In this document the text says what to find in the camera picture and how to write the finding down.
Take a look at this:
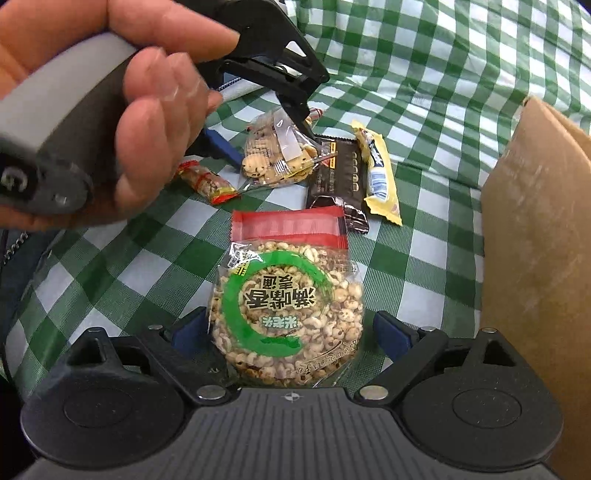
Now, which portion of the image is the round puffed grain cake pack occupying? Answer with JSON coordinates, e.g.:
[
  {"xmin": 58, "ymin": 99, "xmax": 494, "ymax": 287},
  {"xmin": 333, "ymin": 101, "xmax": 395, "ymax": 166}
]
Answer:
[{"xmin": 207, "ymin": 239, "xmax": 366, "ymax": 388}]

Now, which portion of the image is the person's left hand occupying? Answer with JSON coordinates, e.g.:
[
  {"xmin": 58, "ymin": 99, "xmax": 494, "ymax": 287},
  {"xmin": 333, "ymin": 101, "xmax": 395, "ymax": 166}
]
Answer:
[{"xmin": 1, "ymin": 1, "xmax": 239, "ymax": 231}]

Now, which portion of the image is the clear bag of cookies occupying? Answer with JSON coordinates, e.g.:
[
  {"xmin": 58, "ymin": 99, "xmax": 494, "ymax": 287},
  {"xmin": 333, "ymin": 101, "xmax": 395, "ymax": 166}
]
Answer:
[{"xmin": 240, "ymin": 107, "xmax": 325, "ymax": 191}]

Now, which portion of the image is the dark brown biscuit pack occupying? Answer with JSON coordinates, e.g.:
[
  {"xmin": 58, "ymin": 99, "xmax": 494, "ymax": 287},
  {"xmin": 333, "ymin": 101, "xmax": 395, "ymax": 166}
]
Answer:
[{"xmin": 305, "ymin": 135, "xmax": 370, "ymax": 234}]

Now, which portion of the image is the green white checkered cloth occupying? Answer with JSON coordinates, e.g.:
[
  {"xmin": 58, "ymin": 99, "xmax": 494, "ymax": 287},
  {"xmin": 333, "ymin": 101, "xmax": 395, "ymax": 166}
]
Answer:
[{"xmin": 2, "ymin": 1, "xmax": 590, "ymax": 396}]

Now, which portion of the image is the yellow snack bar wrapper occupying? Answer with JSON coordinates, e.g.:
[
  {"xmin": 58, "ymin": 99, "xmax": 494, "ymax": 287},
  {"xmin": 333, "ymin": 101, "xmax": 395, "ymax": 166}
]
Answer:
[{"xmin": 351, "ymin": 120, "xmax": 403, "ymax": 226}]

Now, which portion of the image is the red snack packet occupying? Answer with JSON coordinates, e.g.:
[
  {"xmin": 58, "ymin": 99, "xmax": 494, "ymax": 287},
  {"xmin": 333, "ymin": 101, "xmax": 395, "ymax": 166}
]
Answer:
[{"xmin": 229, "ymin": 206, "xmax": 349, "ymax": 250}]

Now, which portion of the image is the brown cardboard box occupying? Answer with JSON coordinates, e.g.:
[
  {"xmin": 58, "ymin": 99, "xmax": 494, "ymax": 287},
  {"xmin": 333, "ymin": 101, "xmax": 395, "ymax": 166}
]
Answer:
[{"xmin": 481, "ymin": 97, "xmax": 591, "ymax": 479}]

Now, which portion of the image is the small red-ended peanut candy pack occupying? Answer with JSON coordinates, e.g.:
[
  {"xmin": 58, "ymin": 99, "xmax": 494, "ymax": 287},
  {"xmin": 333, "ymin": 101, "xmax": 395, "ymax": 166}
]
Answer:
[{"xmin": 176, "ymin": 160, "xmax": 239, "ymax": 206}]

